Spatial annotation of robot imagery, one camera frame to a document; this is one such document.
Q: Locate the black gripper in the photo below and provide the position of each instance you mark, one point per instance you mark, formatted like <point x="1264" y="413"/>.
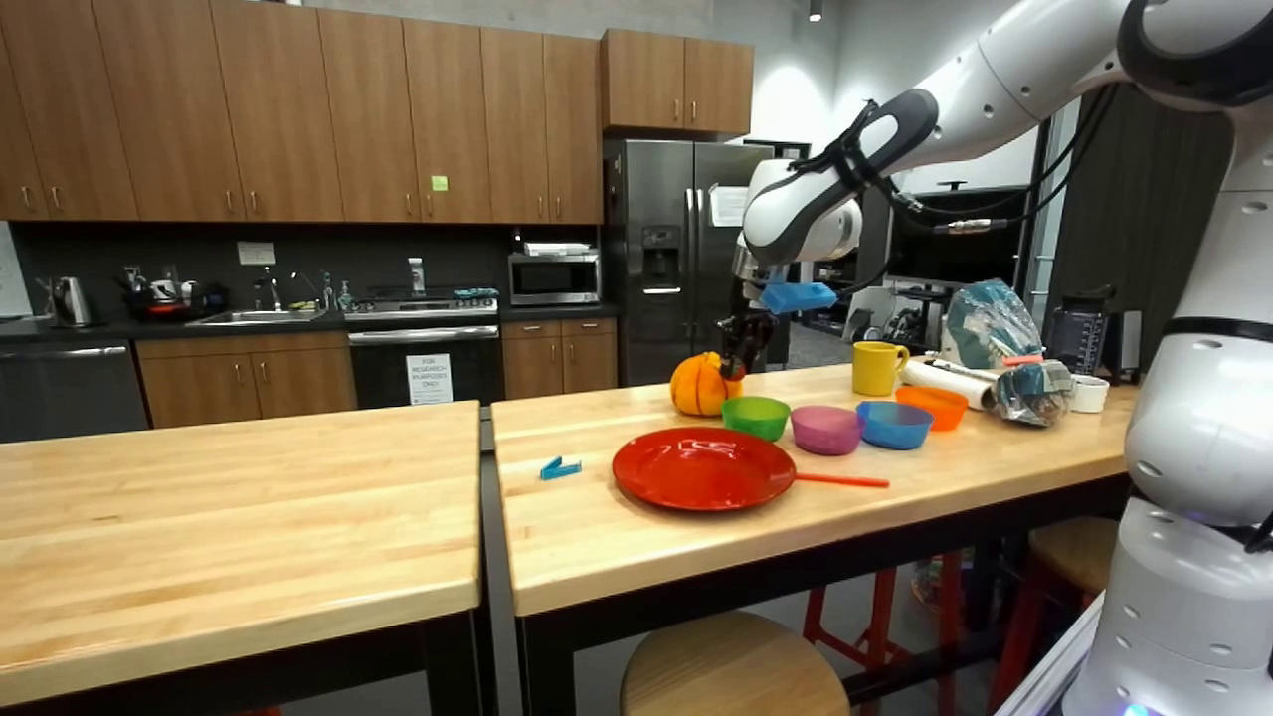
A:
<point x="747" y="340"/>

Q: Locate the green bowl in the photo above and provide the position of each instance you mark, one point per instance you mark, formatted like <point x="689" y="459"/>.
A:
<point x="757" y="416"/>

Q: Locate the pink purple bowl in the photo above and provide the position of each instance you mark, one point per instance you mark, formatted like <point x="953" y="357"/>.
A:
<point x="826" y="432"/>

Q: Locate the blue bowl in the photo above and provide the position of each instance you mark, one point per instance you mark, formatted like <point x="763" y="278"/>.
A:
<point x="893" y="429"/>

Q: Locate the orange bowl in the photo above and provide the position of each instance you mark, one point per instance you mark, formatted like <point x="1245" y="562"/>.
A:
<point x="937" y="402"/>

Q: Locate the orange pumpkin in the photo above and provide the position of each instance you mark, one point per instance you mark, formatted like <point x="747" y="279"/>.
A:
<point x="698" y="386"/>

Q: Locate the black refrigerator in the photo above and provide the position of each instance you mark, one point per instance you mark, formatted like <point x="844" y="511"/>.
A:
<point x="676" y="214"/>

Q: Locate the yellow mug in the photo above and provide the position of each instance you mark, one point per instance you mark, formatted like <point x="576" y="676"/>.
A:
<point x="876" y="367"/>

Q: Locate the red plate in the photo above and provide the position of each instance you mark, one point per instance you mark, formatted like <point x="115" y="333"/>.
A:
<point x="704" y="471"/>

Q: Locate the red stick utensil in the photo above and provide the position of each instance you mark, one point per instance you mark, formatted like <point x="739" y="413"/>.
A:
<point x="844" y="479"/>

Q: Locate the silver microwave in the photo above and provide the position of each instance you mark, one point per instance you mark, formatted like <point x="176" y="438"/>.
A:
<point x="556" y="279"/>

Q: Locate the small blue clip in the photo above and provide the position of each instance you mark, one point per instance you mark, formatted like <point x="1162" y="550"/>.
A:
<point x="560" y="466"/>

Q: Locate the paper towel roll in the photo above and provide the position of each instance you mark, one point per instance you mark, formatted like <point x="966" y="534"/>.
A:
<point x="930" y="375"/>

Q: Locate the plastic bag of bread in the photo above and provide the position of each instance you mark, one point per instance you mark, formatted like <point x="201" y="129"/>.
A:
<point x="990" y="328"/>

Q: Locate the black oven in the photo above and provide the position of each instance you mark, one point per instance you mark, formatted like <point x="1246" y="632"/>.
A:
<point x="426" y="353"/>

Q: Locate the round wooden stool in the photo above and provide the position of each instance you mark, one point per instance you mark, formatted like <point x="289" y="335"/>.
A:
<point x="731" y="665"/>

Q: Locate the white ramekin cup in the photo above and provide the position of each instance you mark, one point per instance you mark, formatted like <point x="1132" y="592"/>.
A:
<point x="1088" y="394"/>

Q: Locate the upper wooden cabinets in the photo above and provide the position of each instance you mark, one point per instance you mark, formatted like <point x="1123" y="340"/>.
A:
<point x="277" y="115"/>

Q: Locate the electric kettle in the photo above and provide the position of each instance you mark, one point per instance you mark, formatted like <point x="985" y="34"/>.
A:
<point x="71" y="299"/>

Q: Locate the black dishwasher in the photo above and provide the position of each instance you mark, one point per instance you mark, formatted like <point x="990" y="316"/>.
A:
<point x="63" y="393"/>

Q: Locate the blue wrist camera box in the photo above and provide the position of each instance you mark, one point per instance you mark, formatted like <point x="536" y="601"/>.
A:
<point x="798" y="296"/>

